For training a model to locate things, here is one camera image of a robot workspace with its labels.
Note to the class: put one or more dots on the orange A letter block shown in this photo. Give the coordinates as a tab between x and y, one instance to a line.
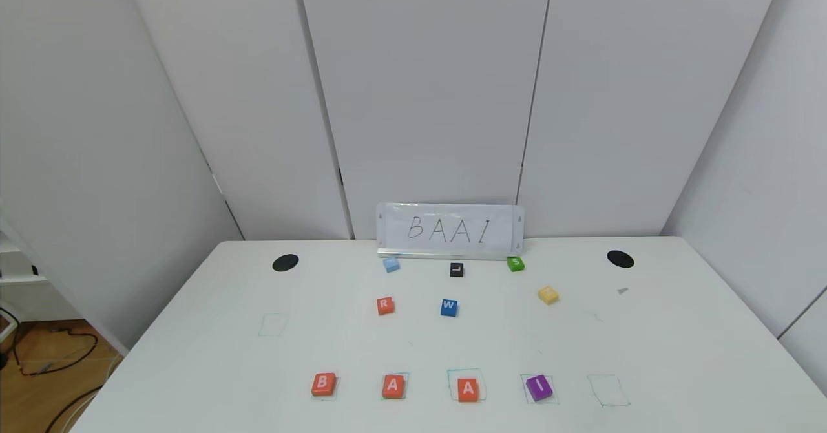
393	386
468	389

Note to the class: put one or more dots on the orange B letter block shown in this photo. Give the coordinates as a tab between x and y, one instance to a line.
324	384

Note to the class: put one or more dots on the purple I letter block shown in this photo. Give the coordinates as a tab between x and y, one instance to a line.
539	387

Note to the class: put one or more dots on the white BAAI sign board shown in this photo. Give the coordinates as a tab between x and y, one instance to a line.
452	228

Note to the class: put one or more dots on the light blue letter block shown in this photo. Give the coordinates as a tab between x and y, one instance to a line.
391	264

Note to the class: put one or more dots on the black L letter block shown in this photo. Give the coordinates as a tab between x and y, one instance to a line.
456	269

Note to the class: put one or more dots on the orange R letter block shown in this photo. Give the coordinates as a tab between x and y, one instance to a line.
386	306

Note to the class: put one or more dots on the blue W letter block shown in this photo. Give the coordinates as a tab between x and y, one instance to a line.
449	307

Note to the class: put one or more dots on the green S letter block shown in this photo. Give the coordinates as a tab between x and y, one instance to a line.
515	264

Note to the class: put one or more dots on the black round table grommet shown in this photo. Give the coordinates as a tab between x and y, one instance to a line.
620	259
285	263

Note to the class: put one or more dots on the yellow letter block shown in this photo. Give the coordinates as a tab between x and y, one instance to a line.
548	295

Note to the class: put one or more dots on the white side shelf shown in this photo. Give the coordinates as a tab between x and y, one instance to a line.
16	291

